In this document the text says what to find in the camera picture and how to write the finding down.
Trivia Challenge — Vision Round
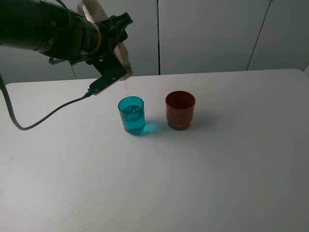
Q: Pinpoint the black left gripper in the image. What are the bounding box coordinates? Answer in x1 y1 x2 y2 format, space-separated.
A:
84 12 133 64

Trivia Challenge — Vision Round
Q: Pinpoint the transparent brown plastic bottle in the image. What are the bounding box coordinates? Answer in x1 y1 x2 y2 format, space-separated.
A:
77 0 133 81

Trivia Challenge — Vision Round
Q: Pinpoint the translucent teal plastic cup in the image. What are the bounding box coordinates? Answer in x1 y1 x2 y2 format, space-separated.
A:
118 96 145 135

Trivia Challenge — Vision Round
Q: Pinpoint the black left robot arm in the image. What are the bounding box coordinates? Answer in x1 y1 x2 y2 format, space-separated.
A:
0 0 133 63

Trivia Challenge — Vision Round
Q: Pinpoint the red plastic cup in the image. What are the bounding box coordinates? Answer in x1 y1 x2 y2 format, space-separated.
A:
165 90 196 131

